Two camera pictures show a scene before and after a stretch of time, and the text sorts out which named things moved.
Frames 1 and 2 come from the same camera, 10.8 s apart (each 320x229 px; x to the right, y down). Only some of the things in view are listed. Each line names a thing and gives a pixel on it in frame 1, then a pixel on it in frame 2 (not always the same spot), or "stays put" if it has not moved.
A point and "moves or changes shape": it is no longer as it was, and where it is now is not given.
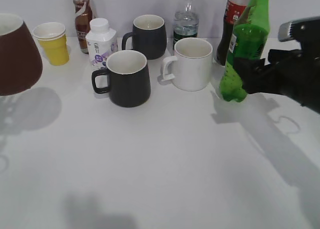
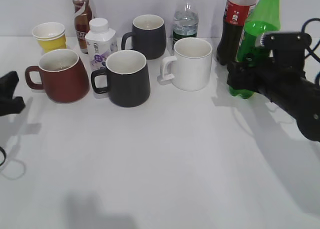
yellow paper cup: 51,38 stays put
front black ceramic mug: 129,84 stays put
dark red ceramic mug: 21,64 to 63,77
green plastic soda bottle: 248,38 moves or changes shape
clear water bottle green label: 186,22 stays put
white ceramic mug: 190,69 stays put
